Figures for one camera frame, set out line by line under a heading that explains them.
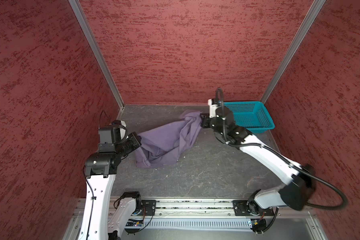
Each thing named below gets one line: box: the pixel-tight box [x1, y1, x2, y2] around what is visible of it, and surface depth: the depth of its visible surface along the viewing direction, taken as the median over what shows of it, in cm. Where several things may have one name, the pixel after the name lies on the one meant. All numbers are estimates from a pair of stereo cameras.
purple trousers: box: [136, 111, 203, 168], surface depth 79 cm
